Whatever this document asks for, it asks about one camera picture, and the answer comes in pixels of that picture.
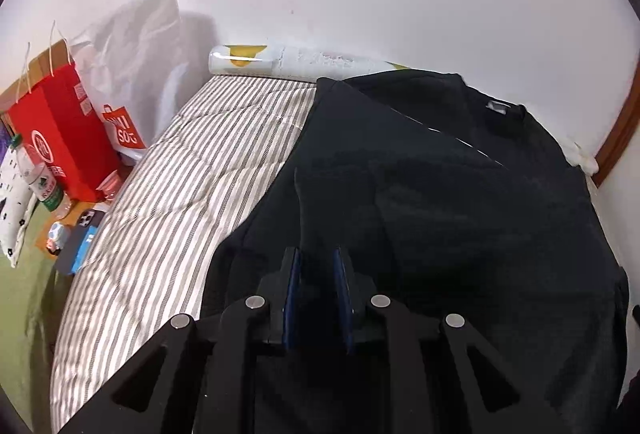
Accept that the striped quilted mattress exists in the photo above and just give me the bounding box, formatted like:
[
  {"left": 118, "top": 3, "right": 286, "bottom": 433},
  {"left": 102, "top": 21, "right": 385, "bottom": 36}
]
[{"left": 50, "top": 76, "right": 316, "bottom": 430}]

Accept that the blue and black box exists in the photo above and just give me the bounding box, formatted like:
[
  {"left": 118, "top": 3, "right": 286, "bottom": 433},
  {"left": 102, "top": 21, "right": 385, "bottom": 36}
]
[{"left": 54, "top": 209, "right": 105, "bottom": 276}]

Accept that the brown wooden door frame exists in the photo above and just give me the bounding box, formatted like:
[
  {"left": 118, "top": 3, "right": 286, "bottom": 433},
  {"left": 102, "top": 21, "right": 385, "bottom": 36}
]
[{"left": 592, "top": 64, "right": 640, "bottom": 187}]

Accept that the white plastic shopping bag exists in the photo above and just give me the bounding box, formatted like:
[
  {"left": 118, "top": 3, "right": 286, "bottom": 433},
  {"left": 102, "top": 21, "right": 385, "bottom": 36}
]
[{"left": 70, "top": 0, "right": 215, "bottom": 162}]

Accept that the green bed sheet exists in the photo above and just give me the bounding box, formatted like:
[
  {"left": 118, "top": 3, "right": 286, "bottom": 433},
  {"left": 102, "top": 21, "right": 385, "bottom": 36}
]
[{"left": 1, "top": 206, "right": 70, "bottom": 433}]

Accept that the white rolled paper with lemons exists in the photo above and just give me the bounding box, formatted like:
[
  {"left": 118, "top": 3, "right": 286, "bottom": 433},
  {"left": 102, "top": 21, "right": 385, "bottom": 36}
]
[{"left": 208, "top": 45, "right": 599, "bottom": 176}]

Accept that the black sweatshirt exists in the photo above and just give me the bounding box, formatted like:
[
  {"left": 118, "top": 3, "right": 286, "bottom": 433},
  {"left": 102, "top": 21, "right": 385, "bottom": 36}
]
[{"left": 202, "top": 70, "right": 629, "bottom": 433}]

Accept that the plastic water bottle green label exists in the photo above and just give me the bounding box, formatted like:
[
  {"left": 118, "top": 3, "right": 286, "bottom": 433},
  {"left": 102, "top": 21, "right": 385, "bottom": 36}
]
[{"left": 11, "top": 134, "right": 73, "bottom": 220}]

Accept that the small white figurine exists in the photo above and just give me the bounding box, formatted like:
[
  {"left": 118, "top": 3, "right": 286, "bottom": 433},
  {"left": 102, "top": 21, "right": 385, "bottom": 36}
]
[{"left": 46, "top": 220, "right": 72, "bottom": 256}]

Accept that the red paper shopping bag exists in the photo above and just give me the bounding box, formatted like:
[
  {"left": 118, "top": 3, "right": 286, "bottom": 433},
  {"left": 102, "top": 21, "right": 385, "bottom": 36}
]
[{"left": 1, "top": 28, "right": 120, "bottom": 202}]

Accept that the white pillow with black dots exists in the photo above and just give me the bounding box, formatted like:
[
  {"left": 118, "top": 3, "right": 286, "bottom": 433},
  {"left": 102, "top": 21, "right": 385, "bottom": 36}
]
[{"left": 0, "top": 149, "right": 38, "bottom": 268}]

